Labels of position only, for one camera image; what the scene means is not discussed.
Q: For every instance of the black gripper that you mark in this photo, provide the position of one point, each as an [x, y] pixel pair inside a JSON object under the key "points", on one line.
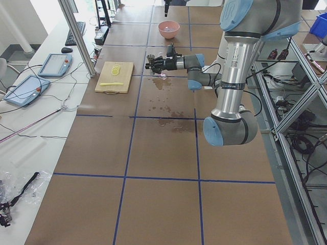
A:
{"points": [[166, 7], [169, 65]]}

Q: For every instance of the steel double jigger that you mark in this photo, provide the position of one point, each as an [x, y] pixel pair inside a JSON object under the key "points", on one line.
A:
{"points": [[150, 58]]}

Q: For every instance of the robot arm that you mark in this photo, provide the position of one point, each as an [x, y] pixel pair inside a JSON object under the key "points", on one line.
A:
{"points": [[178, 3], [245, 23]]}

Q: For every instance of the clear wine glass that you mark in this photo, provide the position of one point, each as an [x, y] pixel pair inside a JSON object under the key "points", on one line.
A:
{"points": [[163, 76]]}

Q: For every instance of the pile of ice cubes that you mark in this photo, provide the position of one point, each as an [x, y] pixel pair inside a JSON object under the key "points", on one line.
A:
{"points": [[168, 29]]}

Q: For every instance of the pink bowl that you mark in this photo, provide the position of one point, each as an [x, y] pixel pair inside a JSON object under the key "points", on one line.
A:
{"points": [[171, 24]]}

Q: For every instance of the bamboo cutting board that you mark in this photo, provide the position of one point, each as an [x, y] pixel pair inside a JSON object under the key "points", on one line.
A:
{"points": [[124, 76]]}

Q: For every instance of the yellow plastic knife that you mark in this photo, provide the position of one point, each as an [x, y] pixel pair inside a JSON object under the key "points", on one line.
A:
{"points": [[112, 84]]}

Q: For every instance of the black power box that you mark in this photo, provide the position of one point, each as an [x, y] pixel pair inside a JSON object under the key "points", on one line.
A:
{"points": [[101, 35]]}

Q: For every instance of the black computer mouse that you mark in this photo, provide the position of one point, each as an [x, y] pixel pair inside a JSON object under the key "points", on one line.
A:
{"points": [[66, 50]]}

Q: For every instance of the blue teach pendant far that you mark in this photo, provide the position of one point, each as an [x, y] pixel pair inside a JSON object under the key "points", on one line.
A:
{"points": [[55, 66]]}

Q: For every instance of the blue teach pendant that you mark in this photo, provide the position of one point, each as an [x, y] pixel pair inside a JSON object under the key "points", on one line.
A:
{"points": [[55, 66], [27, 91]]}

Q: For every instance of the blue teach pendant near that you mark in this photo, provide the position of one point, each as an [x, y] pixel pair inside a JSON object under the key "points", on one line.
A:
{"points": [[27, 91]]}

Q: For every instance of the blue storage bin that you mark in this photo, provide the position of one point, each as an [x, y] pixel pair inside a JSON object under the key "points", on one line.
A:
{"points": [[319, 27]]}

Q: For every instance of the clear plastic bag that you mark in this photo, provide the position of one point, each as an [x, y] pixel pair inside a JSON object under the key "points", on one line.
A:
{"points": [[24, 187]]}

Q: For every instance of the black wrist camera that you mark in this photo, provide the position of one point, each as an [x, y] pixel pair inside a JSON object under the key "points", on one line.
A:
{"points": [[171, 52]]}

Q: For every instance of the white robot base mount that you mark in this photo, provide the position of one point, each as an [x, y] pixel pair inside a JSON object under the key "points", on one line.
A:
{"points": [[217, 65]]}

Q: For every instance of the aluminium frame post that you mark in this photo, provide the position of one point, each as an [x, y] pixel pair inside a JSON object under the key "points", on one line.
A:
{"points": [[72, 24]]}

